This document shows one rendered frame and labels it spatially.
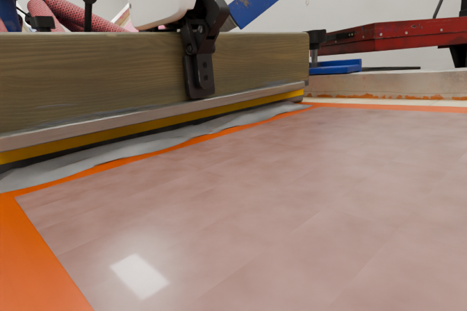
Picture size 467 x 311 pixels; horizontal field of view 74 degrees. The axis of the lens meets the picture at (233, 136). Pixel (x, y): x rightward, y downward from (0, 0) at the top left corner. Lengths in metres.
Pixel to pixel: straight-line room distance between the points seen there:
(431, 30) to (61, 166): 1.19
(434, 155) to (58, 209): 0.22
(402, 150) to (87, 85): 0.23
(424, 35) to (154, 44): 1.07
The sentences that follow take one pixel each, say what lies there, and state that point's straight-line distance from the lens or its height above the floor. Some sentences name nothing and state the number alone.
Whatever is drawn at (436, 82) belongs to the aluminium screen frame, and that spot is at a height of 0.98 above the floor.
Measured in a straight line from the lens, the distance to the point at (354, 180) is 0.18.
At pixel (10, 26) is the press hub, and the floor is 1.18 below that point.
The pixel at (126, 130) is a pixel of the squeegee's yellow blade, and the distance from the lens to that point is 0.30.
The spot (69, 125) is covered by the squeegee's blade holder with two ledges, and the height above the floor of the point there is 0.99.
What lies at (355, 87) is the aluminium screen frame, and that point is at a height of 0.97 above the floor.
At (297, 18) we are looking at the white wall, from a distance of 2.68.
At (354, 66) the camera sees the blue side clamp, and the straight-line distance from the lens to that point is 0.52.
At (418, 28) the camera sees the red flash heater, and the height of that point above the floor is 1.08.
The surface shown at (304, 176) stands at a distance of 0.18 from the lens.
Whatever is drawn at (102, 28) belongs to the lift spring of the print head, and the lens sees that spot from 1.05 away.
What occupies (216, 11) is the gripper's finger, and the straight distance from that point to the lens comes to 0.28.
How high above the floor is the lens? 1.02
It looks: 13 degrees down
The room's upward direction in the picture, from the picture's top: 5 degrees counter-clockwise
